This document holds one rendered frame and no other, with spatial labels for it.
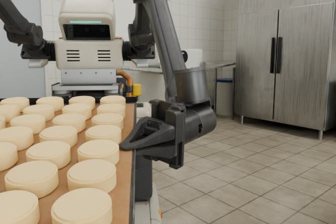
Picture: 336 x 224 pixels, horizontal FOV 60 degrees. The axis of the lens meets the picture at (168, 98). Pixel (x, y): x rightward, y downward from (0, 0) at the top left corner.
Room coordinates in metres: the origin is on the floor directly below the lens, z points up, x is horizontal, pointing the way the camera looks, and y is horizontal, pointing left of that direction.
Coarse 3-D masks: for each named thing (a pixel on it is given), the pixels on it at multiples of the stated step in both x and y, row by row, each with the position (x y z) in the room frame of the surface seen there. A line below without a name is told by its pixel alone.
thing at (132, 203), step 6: (126, 96) 0.62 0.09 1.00; (132, 96) 0.62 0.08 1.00; (30, 102) 0.60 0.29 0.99; (66, 102) 0.61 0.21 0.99; (96, 102) 0.61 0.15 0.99; (126, 102) 0.62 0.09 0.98; (132, 102) 0.62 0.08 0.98; (132, 150) 0.38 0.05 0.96; (132, 156) 0.37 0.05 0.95; (132, 162) 0.35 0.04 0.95; (132, 168) 0.33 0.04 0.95; (132, 174) 0.32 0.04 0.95; (132, 180) 0.31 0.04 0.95; (132, 186) 0.30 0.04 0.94; (132, 192) 0.28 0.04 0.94; (132, 198) 0.27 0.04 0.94; (132, 204) 0.26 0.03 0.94; (132, 210) 0.25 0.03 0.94; (132, 216) 0.24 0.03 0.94; (132, 222) 0.23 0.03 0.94
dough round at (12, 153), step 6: (0, 144) 0.35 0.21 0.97; (6, 144) 0.35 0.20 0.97; (12, 144) 0.35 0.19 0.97; (0, 150) 0.33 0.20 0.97; (6, 150) 0.33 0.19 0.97; (12, 150) 0.34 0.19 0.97; (0, 156) 0.32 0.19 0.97; (6, 156) 0.32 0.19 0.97; (12, 156) 0.33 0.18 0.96; (0, 162) 0.32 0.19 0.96; (6, 162) 0.32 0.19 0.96; (12, 162) 0.33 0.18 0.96; (0, 168) 0.32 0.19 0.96; (6, 168) 0.33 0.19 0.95
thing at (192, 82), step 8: (176, 72) 0.51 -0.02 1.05; (184, 72) 0.50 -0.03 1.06; (192, 72) 0.50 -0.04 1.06; (200, 72) 0.50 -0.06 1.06; (176, 80) 0.51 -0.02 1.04; (184, 80) 0.50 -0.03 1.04; (192, 80) 0.49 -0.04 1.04; (200, 80) 0.50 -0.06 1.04; (176, 88) 0.52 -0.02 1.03; (184, 88) 0.50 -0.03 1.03; (192, 88) 0.49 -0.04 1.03; (200, 88) 0.50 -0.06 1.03; (176, 96) 0.55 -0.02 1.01; (184, 96) 0.50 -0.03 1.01; (192, 96) 0.49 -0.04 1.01; (200, 96) 0.50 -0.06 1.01; (208, 96) 0.51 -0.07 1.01; (184, 104) 0.55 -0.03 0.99; (192, 104) 0.56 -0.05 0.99
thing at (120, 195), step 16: (96, 112) 0.54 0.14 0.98; (128, 112) 0.55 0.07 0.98; (128, 128) 0.46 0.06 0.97; (32, 144) 0.40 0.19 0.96; (80, 144) 0.40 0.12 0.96; (128, 160) 0.35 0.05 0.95; (0, 176) 0.31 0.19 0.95; (64, 176) 0.31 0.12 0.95; (128, 176) 0.31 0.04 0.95; (0, 192) 0.28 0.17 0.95; (64, 192) 0.28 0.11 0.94; (112, 192) 0.28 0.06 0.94; (128, 192) 0.28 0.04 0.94; (48, 208) 0.25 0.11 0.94; (112, 208) 0.26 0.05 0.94; (128, 208) 0.26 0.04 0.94
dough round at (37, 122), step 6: (30, 114) 0.47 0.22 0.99; (36, 114) 0.47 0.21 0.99; (12, 120) 0.44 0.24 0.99; (18, 120) 0.44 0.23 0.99; (24, 120) 0.44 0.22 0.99; (30, 120) 0.44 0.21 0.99; (36, 120) 0.44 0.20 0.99; (42, 120) 0.44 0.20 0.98; (12, 126) 0.43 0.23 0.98; (30, 126) 0.43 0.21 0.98; (36, 126) 0.43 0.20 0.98; (42, 126) 0.44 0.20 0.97; (36, 132) 0.43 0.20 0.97
